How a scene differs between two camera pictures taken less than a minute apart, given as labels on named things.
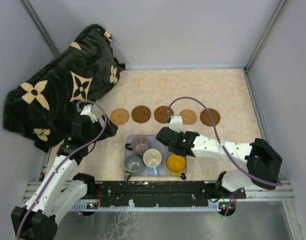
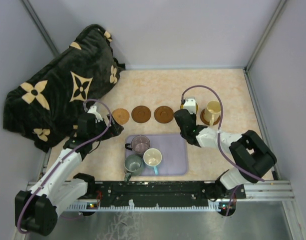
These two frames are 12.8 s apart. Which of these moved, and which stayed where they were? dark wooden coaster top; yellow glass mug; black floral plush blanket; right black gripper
Moved: right black gripper; yellow glass mug
Stayed: black floral plush blanket; dark wooden coaster top
